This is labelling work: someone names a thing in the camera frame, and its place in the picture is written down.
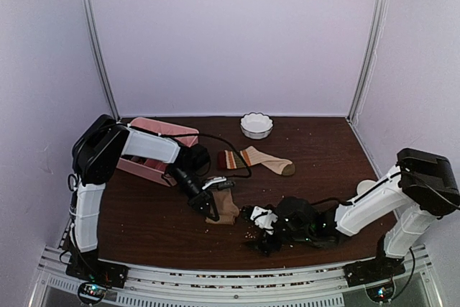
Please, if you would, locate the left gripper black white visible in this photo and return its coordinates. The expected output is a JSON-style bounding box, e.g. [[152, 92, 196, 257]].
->
[[170, 166, 219, 222]]

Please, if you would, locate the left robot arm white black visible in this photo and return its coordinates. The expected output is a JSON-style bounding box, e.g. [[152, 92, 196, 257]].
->
[[68, 114, 234, 281]]

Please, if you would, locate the striped beige brown sock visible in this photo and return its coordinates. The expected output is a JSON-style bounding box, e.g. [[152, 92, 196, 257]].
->
[[217, 146, 296, 176]]

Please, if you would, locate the white cup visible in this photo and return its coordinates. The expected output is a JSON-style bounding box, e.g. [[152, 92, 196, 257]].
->
[[356, 180, 377, 196]]

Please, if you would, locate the white scalloped ceramic bowl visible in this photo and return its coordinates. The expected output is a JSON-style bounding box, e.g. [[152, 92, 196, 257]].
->
[[240, 112, 274, 140]]

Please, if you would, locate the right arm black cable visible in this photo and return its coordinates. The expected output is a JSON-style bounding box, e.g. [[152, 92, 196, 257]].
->
[[310, 197, 351, 211]]

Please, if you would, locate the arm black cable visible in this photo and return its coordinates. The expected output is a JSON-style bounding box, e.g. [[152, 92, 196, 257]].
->
[[161, 133, 252, 188], [310, 197, 351, 211]]

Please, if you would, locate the pink divided organizer tray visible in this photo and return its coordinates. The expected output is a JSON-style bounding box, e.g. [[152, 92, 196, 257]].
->
[[116, 117, 198, 187]]

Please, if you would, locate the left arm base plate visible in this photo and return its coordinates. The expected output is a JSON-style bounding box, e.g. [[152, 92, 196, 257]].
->
[[65, 249, 129, 288]]

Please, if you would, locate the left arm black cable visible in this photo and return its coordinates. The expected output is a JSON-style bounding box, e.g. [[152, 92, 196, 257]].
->
[[161, 133, 252, 188]]

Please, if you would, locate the aluminium front table rail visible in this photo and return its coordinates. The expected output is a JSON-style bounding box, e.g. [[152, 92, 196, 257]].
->
[[30, 244, 445, 307]]

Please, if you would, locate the aluminium corner post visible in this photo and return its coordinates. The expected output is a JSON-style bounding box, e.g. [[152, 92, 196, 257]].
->
[[347, 0, 388, 124], [82, 0, 121, 120]]

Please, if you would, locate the right aluminium corner post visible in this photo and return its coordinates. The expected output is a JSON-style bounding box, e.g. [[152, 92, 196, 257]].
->
[[347, 0, 388, 124]]

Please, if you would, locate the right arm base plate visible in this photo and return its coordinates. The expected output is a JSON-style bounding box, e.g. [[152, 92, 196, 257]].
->
[[343, 257, 405, 287]]

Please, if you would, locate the left aluminium corner post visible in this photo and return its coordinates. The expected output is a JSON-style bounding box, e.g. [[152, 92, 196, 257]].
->
[[82, 0, 121, 120]]

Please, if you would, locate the plain beige sock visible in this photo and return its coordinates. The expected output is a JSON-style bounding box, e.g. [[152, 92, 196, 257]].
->
[[205, 181, 239, 225]]

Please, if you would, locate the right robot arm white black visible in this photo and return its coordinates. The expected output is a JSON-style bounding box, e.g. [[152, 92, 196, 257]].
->
[[241, 148, 459, 280]]

